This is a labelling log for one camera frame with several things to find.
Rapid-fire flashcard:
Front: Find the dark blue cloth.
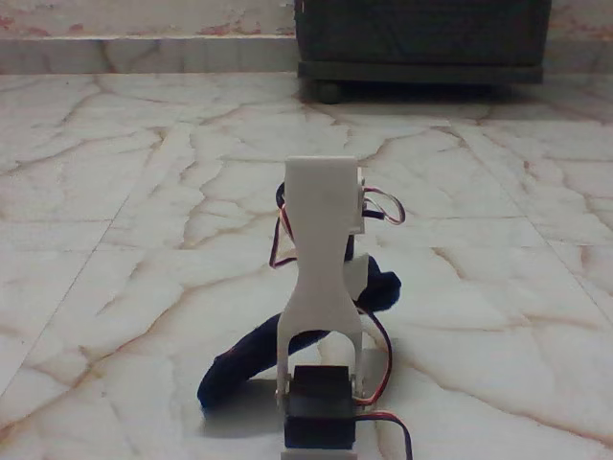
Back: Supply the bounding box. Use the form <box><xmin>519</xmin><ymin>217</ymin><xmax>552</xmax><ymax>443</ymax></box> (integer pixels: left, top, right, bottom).
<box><xmin>195</xmin><ymin>267</ymin><xmax>402</xmax><ymax>411</ymax></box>

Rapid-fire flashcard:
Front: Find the black caster wheel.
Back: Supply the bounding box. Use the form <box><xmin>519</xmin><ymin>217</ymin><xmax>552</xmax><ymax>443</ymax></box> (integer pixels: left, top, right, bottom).
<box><xmin>313</xmin><ymin>81</ymin><xmax>343</xmax><ymax>106</ymax></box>

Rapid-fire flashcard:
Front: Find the dark wooden cabinet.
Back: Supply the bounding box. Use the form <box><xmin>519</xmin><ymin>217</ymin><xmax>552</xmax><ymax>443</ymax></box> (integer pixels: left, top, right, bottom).
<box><xmin>293</xmin><ymin>0</ymin><xmax>553</xmax><ymax>87</ymax></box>

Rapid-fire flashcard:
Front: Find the red black servo cable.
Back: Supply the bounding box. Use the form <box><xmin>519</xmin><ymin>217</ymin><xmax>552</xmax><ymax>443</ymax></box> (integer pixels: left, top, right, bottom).
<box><xmin>354</xmin><ymin>305</ymin><xmax>395</xmax><ymax>409</ymax></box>

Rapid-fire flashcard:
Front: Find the looped red white black cable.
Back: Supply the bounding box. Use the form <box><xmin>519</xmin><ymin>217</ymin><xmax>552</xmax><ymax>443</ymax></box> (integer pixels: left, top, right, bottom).
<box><xmin>361</xmin><ymin>188</ymin><xmax>406</xmax><ymax>226</ymax></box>

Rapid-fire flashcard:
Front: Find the red black base cable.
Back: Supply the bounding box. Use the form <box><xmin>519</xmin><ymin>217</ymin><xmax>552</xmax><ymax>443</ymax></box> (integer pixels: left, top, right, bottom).
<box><xmin>356</xmin><ymin>408</ymin><xmax>414</xmax><ymax>460</ymax></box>

